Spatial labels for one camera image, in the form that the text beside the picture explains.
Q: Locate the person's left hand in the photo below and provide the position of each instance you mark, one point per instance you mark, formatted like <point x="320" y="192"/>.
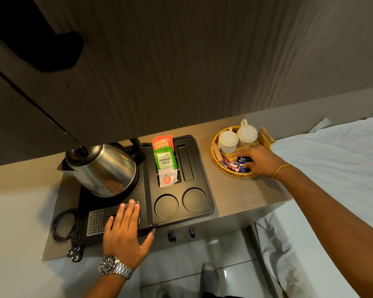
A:
<point x="124" y="238"/>

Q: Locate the person's right hand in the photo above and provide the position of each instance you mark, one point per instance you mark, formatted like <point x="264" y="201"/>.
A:
<point x="264" y="161"/>

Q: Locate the white ceramic cup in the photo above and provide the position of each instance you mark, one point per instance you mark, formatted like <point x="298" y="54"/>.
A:
<point x="227" y="141"/>
<point x="247" y="134"/>

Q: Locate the red and blue sachets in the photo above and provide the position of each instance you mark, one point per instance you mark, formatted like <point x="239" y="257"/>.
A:
<point x="230" y="165"/>

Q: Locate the woven wicker basket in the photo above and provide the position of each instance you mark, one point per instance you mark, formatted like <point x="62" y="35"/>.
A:
<point x="217" y="166"/>

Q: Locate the black plastic tray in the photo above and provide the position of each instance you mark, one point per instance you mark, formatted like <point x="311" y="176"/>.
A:
<point x="174" y="207"/>

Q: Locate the white packet with red logo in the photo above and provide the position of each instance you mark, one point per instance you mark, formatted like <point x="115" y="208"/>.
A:
<point x="167" y="178"/>

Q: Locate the green tea packet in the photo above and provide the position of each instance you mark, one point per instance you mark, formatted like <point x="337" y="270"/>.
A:
<point x="165" y="159"/>

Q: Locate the orange classic tea packet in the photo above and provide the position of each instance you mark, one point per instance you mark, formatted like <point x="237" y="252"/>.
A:
<point x="163" y="142"/>

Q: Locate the person's right shoe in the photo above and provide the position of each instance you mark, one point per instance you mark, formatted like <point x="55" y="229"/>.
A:
<point x="209" y="279"/>

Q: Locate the yellow wrist band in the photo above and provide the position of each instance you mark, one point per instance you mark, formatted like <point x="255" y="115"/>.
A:
<point x="281" y="169"/>

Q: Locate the silver wristwatch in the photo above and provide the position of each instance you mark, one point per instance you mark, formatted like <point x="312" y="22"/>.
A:
<point x="110" y="265"/>

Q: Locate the perforated metal drip plate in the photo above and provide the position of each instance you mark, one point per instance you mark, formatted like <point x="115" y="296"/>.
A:
<point x="99" y="218"/>

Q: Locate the wooden low cabinet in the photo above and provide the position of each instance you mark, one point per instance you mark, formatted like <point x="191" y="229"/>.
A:
<point x="236" y="195"/>

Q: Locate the black cabinet knob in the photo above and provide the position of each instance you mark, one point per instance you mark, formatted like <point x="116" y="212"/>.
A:
<point x="191" y="233"/>
<point x="172" y="237"/>

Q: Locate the black power plug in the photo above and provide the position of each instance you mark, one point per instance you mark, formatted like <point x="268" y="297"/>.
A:
<point x="75" y="254"/>

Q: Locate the white pillow corner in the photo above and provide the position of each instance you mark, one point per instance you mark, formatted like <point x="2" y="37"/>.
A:
<point x="320" y="124"/>

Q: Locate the stainless steel electric kettle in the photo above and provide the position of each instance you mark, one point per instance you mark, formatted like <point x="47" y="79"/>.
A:
<point x="108" y="170"/>

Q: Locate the grey wood wardrobe door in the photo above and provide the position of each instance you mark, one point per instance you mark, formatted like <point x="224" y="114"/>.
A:
<point x="12" y="127"/>
<point x="189" y="58"/>

